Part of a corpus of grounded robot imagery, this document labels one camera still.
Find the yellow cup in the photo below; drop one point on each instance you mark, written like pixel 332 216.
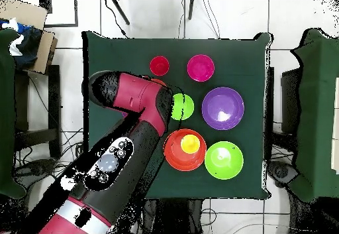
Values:
pixel 190 143

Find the red cup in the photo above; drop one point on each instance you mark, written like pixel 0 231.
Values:
pixel 159 66

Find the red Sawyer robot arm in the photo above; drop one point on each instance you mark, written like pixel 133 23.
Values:
pixel 132 93

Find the small green bowl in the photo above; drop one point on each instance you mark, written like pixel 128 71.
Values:
pixel 186 106

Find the large orange-red bowl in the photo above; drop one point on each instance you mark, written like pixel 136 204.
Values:
pixel 174 157

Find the large purple bowl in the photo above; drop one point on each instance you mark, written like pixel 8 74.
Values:
pixel 222 106

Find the pink bowl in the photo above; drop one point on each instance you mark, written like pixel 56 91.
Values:
pixel 200 68

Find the large green bowl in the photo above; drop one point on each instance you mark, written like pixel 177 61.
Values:
pixel 225 159

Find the dark green tablecloth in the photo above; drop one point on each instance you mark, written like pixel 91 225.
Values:
pixel 238 59

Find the black tripod leg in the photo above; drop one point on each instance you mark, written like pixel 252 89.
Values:
pixel 191 8
pixel 120 11

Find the green cloth covered table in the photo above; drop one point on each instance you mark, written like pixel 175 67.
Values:
pixel 6 112
pixel 315 112

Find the blue and white cloth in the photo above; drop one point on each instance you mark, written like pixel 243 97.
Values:
pixel 29 45

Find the cardboard box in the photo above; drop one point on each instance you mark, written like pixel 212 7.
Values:
pixel 23 12

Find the black stool frame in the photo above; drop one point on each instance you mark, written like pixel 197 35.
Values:
pixel 54 112

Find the black rectangular frame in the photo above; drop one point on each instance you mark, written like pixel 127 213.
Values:
pixel 76 11

